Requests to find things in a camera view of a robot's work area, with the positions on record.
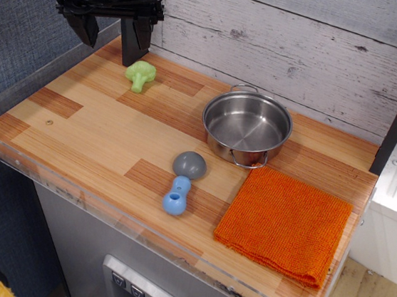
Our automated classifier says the blue and grey toy spoon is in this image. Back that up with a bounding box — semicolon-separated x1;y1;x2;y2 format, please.
162;151;207;216

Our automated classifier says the clear acrylic shelf guard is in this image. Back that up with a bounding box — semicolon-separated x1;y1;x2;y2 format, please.
0;24;377;297

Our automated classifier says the green toy broccoli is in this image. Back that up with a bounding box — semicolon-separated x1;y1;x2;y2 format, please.
125;61;157;93

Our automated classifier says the stainless steel pot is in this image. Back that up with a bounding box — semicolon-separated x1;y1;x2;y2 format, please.
202;84;293;170

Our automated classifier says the silver toy fridge dispenser panel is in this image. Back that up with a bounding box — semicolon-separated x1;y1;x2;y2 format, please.
103;254;174;297

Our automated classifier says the orange folded cloth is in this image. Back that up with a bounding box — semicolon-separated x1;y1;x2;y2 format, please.
214;167;353;290

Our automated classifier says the dark grey left post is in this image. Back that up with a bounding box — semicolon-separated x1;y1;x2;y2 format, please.
120;19;149;66

